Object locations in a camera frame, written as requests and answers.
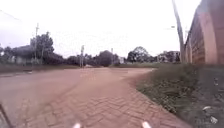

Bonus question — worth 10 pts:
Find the row of trees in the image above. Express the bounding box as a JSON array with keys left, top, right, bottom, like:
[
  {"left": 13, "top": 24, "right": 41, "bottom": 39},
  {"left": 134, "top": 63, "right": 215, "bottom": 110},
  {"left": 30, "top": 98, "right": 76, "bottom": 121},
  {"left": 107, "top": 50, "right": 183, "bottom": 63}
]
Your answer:
[{"left": 0, "top": 31, "right": 182, "bottom": 67}]

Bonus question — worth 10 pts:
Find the red brick path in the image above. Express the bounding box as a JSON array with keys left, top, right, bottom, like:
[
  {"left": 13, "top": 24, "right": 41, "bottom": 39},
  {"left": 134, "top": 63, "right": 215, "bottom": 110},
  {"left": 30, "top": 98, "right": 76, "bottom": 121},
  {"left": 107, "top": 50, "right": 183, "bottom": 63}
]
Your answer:
[{"left": 18, "top": 68, "right": 193, "bottom": 128}]

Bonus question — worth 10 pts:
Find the grass verge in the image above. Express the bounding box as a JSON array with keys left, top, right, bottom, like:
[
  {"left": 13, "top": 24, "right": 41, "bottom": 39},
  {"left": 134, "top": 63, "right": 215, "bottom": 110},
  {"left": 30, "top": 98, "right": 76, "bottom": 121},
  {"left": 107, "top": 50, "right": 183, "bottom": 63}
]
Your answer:
[{"left": 135, "top": 63, "right": 224, "bottom": 128}]

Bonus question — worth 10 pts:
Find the leaning pole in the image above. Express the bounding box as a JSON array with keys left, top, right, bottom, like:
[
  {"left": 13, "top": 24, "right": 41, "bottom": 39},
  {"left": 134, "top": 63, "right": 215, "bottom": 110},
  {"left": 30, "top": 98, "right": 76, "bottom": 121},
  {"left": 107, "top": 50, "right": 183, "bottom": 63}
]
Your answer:
[{"left": 171, "top": 0, "right": 186, "bottom": 64}]

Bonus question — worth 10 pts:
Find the reddish paved road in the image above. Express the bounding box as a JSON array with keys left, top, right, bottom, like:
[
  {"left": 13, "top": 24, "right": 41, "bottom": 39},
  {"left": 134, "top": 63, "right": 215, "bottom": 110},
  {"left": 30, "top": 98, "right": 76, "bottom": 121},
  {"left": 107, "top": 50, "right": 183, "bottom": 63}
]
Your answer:
[{"left": 0, "top": 67, "right": 156, "bottom": 126}]

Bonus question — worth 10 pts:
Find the utility pole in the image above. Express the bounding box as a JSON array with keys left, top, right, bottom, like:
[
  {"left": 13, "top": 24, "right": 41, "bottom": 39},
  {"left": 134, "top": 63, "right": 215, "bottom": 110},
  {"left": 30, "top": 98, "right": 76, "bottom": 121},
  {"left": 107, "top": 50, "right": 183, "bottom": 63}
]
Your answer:
[{"left": 33, "top": 22, "right": 40, "bottom": 65}]

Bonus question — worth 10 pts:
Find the brick boundary wall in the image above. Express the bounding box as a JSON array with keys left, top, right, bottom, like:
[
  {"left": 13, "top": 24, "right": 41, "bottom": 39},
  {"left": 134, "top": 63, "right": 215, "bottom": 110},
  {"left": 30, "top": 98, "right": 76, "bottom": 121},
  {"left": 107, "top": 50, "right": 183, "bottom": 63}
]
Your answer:
[{"left": 183, "top": 0, "right": 224, "bottom": 66}]

